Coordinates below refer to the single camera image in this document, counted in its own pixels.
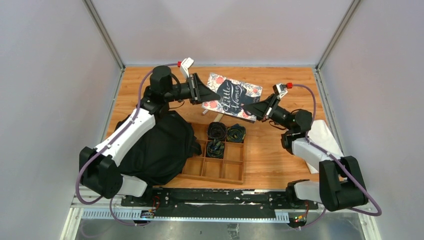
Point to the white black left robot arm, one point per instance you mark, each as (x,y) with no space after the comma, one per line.
(99,166)

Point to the dark floral Little Women book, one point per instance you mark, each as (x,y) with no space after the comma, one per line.
(234,94)

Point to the white folded cloth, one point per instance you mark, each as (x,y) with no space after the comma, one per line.
(320,135)

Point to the black rolled belt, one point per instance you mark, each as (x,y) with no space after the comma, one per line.
(217,131)

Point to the wooden compartment organizer tray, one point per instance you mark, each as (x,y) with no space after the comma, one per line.
(227,166)

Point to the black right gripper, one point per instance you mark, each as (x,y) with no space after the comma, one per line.
(264,110)

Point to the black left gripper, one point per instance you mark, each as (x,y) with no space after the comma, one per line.
(193,88)

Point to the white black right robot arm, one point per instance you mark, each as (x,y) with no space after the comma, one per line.
(341,185)

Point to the multicolour rolled belt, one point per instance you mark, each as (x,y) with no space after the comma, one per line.
(215,149)

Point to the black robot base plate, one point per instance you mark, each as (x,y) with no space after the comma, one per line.
(217,203)

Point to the black fabric backpack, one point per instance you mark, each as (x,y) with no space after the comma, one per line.
(161,153)

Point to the dark blue yellow rolled belt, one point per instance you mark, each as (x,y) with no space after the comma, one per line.
(236,134)

